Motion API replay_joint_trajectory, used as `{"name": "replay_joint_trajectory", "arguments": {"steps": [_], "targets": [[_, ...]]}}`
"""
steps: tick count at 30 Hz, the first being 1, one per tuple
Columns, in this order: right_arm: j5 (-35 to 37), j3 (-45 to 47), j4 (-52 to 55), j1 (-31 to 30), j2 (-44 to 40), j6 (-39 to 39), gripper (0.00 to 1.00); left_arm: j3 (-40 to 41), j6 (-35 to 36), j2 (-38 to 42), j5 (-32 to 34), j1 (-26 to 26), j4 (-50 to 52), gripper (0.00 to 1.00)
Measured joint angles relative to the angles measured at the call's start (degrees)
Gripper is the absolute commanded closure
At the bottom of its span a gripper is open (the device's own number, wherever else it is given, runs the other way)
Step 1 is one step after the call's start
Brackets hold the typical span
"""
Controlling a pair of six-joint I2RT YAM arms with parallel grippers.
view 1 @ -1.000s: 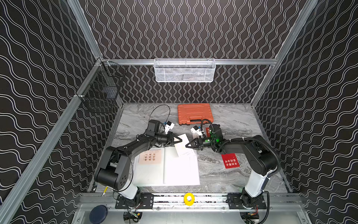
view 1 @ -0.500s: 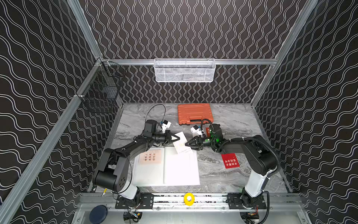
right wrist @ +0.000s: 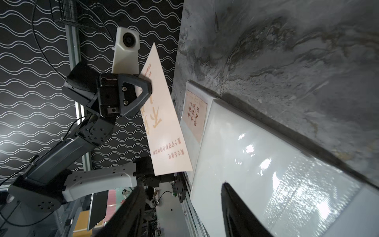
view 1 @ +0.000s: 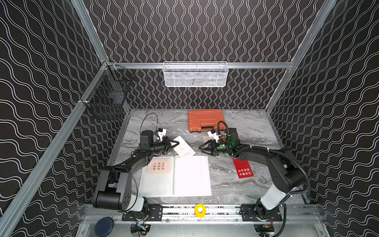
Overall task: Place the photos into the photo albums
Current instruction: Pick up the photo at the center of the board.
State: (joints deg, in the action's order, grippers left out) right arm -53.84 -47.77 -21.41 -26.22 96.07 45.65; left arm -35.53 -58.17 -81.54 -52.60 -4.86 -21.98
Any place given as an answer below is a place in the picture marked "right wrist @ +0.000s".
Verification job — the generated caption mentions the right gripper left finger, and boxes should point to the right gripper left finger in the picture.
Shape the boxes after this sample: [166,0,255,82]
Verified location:
[96,184,146,237]

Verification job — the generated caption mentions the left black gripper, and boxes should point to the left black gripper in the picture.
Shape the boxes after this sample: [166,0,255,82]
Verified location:
[97,74,152,118]

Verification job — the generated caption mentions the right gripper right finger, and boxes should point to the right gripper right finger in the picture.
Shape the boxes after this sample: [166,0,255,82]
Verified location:
[221,182,272,237]

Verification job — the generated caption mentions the beige card red characters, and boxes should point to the beige card red characters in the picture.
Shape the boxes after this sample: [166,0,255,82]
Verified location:
[182,90,207,143]

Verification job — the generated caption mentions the white photo album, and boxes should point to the white photo album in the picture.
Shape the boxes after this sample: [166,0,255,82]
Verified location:
[180,82,379,237]

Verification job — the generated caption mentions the beige card gold characters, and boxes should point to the beige card gold characters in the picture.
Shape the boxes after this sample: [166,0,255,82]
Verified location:
[140,44,193,176]

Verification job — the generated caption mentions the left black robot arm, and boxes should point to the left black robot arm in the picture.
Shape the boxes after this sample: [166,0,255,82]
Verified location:
[8,62,174,212]

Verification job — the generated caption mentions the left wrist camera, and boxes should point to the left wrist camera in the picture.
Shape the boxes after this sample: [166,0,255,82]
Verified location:
[112,27,140,75]

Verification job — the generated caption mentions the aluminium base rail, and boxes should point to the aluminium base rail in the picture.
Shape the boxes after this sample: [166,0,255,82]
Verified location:
[174,172,209,237]

